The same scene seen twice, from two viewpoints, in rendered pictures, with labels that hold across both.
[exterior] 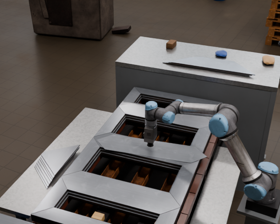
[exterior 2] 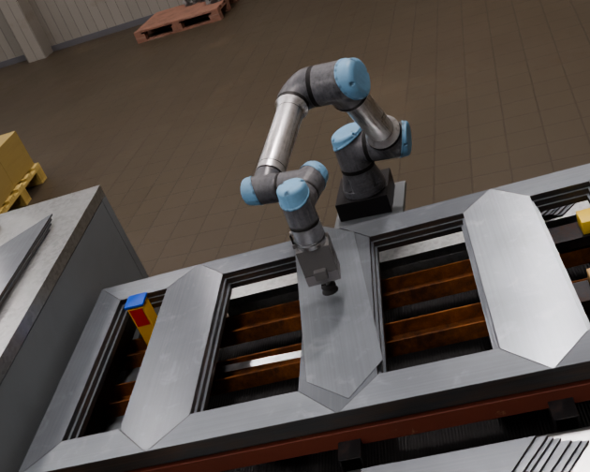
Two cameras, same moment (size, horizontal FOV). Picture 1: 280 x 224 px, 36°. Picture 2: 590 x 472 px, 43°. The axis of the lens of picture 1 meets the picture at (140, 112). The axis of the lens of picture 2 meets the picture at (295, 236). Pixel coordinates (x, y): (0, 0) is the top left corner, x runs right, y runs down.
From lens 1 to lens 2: 2.94 m
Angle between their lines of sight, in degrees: 80
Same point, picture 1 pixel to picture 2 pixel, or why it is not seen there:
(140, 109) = (159, 396)
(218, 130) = (363, 77)
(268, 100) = (110, 220)
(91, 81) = not seen: outside the picture
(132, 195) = (510, 242)
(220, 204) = not seen: hidden behind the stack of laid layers
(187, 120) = (194, 301)
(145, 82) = (7, 440)
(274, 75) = (46, 205)
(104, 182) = (508, 292)
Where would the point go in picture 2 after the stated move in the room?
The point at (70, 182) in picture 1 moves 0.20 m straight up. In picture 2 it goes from (557, 339) to (541, 262)
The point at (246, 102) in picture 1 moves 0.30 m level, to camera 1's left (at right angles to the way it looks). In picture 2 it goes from (105, 256) to (110, 300)
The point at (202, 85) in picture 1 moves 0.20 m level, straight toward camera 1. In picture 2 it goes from (60, 301) to (124, 278)
